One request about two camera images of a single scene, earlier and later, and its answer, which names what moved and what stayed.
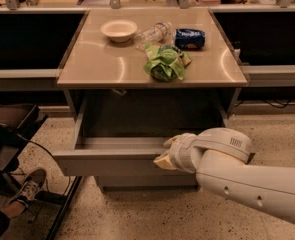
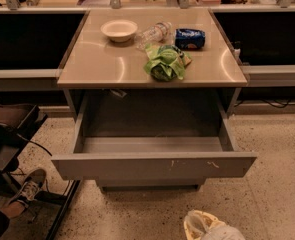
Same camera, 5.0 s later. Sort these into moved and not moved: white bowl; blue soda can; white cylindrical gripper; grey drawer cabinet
Moved: white cylindrical gripper
Not moved: grey drawer cabinet; blue soda can; white bowl
